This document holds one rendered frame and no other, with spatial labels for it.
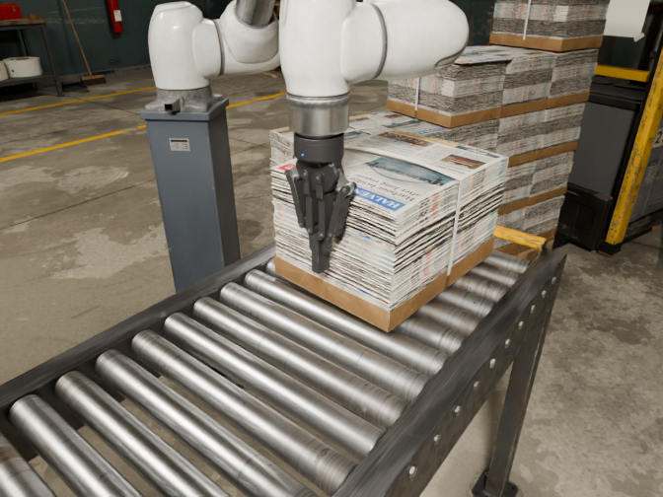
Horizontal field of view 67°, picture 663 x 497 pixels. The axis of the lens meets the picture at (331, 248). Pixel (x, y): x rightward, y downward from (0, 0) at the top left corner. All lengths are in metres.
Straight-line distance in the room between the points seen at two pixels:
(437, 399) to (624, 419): 1.36
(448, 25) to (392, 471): 0.60
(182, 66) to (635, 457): 1.81
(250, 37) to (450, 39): 0.81
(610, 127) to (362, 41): 2.47
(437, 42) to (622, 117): 2.34
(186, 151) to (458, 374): 1.05
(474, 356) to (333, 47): 0.51
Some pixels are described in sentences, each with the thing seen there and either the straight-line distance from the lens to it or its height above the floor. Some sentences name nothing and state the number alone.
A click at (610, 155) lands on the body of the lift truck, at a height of 0.50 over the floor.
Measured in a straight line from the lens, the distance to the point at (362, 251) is 0.82.
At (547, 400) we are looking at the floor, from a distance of 2.02.
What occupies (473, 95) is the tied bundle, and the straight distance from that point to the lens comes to 2.04.
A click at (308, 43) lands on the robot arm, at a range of 0.68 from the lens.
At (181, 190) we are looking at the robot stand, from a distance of 1.60.
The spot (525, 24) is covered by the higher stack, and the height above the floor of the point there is 1.16.
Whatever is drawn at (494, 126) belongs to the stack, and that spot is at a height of 0.80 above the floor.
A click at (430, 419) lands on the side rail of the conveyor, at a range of 0.74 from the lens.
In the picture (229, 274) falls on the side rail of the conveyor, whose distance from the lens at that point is 1.04.
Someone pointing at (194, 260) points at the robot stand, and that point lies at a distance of 1.71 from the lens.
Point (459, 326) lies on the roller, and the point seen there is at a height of 0.79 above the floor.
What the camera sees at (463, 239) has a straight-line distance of 0.98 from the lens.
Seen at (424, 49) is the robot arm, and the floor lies 1.25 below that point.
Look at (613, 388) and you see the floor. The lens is 2.18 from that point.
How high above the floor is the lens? 1.33
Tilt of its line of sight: 29 degrees down
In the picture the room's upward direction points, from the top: straight up
